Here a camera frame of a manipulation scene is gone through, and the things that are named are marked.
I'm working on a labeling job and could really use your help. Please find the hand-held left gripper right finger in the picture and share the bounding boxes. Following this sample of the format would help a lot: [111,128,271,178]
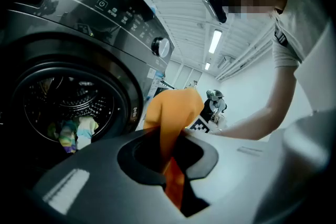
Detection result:
[170,127,289,224]

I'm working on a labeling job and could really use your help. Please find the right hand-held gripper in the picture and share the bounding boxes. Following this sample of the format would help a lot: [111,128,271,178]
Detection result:
[188,117,211,135]

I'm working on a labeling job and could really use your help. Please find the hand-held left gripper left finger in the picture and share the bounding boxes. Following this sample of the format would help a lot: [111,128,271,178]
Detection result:
[25,125,191,224]

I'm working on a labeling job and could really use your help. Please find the orange garment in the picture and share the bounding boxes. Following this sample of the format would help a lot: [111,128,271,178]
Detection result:
[143,88,205,210]

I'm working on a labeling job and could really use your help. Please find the multicoloured striped garment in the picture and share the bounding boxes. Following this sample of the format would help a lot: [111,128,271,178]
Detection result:
[47,115,99,154]

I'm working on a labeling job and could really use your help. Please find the black washing machine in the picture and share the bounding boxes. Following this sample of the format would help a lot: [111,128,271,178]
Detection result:
[0,0,175,187]

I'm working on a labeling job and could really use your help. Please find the person's right forearm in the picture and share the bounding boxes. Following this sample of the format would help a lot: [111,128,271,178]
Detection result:
[209,65,301,141]

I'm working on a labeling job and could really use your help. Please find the person's grey shirt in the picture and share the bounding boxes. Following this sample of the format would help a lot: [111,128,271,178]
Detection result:
[270,0,336,71]

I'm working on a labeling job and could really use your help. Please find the grey black shoulder strap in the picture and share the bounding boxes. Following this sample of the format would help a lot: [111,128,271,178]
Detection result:
[274,27,288,48]

